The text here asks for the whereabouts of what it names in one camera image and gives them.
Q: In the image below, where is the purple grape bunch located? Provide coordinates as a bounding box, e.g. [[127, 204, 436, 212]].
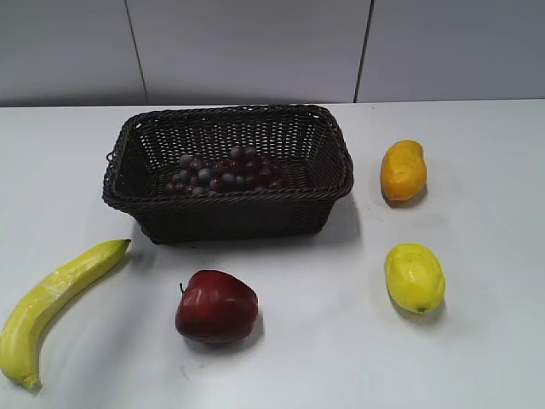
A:
[[163, 146, 285, 196]]

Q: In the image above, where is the black woven basket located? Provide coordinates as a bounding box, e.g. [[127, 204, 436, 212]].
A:
[[102, 105, 353, 244]]

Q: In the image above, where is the red apple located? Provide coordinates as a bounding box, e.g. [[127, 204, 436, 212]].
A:
[[175, 269, 259, 344]]

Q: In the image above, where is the orange mango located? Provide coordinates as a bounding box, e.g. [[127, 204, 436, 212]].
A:
[[380, 140, 427, 201]]

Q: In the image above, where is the yellow lemon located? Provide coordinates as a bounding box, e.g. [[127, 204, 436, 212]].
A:
[[384, 243, 446, 314]]

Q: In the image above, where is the yellow banana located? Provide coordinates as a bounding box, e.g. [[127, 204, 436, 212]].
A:
[[1, 239, 131, 393]]

